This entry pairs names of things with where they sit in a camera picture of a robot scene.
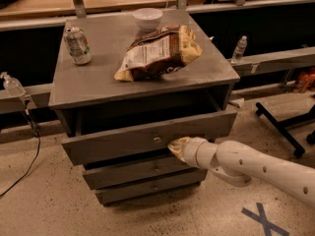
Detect clear plastic water bottle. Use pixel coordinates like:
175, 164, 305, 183
231, 35, 247, 64

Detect white ceramic bowl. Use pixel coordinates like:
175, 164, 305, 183
133, 8, 163, 32

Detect grey top drawer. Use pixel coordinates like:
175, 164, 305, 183
63, 90, 236, 165

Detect grey drawer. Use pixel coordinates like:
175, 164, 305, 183
95, 168, 207, 205
83, 152, 190, 190
63, 90, 236, 165

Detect grey middle drawer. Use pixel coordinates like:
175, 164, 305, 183
83, 152, 190, 190

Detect black wheeled chair base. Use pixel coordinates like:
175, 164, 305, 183
256, 102, 315, 158

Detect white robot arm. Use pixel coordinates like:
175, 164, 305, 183
167, 137, 315, 207

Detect grey drawer cabinet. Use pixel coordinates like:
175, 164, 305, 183
48, 9, 241, 140

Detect brown chip bag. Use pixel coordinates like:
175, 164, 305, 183
114, 25, 203, 82

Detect white soda can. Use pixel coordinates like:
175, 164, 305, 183
64, 27, 92, 65

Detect clear sanitizer pump bottle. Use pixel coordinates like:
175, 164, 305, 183
0, 72, 26, 97

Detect black cable on floor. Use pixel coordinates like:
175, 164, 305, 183
0, 110, 42, 199

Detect grey bottom drawer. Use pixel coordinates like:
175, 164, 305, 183
95, 168, 207, 205

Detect blue tape cross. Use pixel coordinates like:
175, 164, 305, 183
241, 203, 289, 236

